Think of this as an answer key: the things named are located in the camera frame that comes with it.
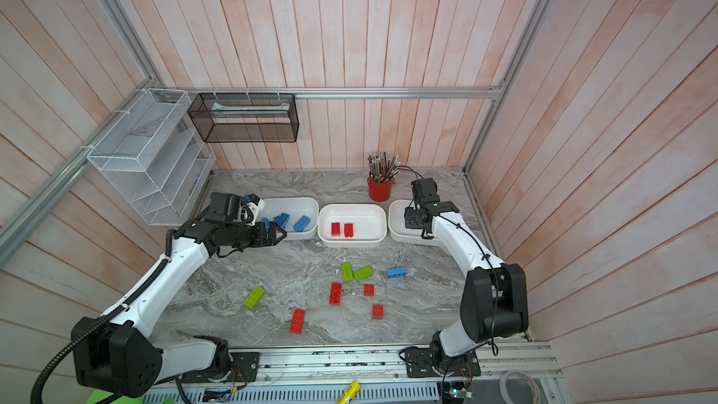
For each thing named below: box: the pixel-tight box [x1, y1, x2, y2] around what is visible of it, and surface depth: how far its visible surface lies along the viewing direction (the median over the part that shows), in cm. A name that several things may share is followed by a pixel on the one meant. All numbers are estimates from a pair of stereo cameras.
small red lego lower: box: [372, 304, 385, 320], surface depth 81 cm
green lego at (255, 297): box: [243, 286, 267, 310], surface depth 86 cm
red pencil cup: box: [367, 177, 396, 202], surface depth 113 cm
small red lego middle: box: [363, 284, 375, 297], surface depth 88 cm
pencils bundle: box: [367, 151, 403, 184], surface depth 106 cm
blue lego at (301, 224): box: [292, 215, 312, 233], surface depth 103 cm
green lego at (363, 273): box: [352, 265, 374, 282], surface depth 92 cm
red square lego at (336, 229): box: [330, 221, 342, 237], surface depth 103 cm
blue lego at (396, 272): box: [387, 266, 408, 280], surface depth 91 cm
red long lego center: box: [329, 282, 344, 306], surface depth 87 cm
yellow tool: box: [336, 380, 362, 404], surface depth 70 cm
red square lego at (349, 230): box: [344, 222, 355, 239], surface depth 100 cm
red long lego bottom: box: [289, 308, 306, 335], surface depth 81 cm
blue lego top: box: [272, 212, 291, 230], surface depth 103 cm
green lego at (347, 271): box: [341, 262, 355, 282], surface depth 92 cm
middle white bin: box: [317, 203, 388, 248], surface depth 103 cm
